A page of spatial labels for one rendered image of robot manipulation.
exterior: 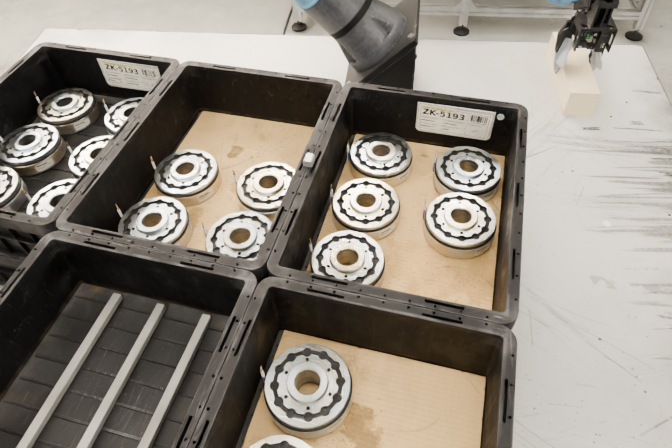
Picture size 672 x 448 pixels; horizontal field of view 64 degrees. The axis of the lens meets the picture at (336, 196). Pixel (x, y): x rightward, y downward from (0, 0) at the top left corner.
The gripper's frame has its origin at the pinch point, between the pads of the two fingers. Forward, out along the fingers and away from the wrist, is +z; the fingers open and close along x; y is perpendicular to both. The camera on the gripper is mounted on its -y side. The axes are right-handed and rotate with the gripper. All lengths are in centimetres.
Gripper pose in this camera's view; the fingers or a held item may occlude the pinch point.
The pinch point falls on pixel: (572, 67)
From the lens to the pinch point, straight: 136.6
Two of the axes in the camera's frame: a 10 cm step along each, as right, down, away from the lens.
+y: -1.1, 7.4, -6.6
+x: 9.9, 0.6, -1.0
